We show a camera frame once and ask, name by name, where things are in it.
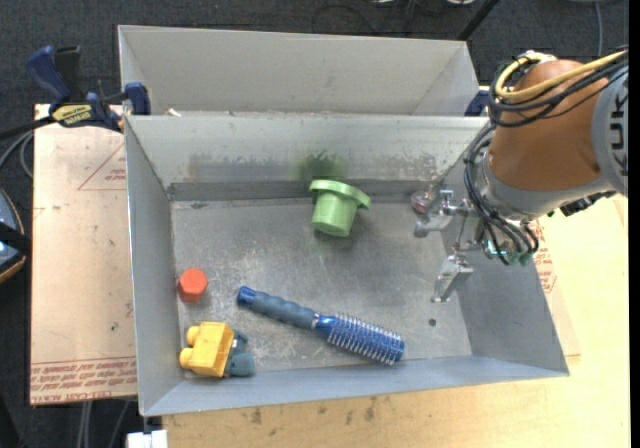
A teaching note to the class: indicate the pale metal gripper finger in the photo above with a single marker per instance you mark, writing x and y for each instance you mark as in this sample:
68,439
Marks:
434,222
452,276

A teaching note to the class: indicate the pink clear round thing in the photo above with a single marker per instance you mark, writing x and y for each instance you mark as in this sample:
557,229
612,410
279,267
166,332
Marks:
419,201

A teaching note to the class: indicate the green plastic flanged cup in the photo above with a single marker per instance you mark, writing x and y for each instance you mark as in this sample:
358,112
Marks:
332,211

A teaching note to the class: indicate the blue hairbrush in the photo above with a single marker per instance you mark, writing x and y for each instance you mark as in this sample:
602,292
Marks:
350,333

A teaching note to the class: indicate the grey metal bin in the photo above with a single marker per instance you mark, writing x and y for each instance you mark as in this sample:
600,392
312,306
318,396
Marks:
320,266

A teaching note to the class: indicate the grey-blue toy figure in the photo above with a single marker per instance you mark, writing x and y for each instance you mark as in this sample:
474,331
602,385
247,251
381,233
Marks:
244,363

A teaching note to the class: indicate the orange hexagonal block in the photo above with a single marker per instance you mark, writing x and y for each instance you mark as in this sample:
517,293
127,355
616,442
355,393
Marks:
192,285

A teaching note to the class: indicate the yellow toy brick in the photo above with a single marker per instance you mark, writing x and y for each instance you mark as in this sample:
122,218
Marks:
207,348

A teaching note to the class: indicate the brown cardboard board red print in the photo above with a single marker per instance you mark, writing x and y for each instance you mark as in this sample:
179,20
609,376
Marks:
80,261

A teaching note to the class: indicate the black cylinder on white bracket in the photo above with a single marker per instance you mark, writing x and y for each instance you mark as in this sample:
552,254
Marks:
580,205

